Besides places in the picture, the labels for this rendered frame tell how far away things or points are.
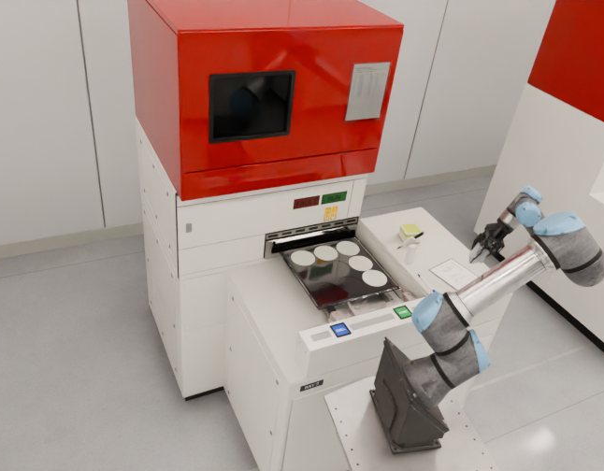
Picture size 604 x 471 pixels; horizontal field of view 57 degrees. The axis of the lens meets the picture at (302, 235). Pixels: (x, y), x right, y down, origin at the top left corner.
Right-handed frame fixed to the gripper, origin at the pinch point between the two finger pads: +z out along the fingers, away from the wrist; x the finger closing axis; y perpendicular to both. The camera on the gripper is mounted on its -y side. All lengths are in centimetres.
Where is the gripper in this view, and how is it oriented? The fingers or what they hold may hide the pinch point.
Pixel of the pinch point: (471, 260)
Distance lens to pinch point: 224.1
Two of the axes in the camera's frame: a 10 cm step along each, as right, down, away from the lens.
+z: -5.0, 7.4, 4.5
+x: 8.3, 5.5, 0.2
